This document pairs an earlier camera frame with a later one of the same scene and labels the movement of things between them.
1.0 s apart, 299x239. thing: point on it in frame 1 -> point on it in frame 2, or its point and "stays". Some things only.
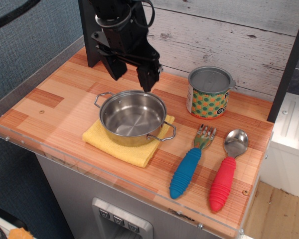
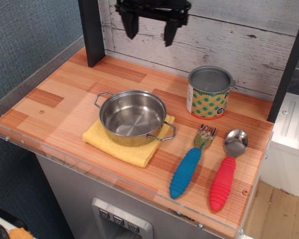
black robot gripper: (124, 34) -> (176, 12)
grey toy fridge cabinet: (75, 190) stays
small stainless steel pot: (129, 118) stays
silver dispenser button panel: (110, 221) stays
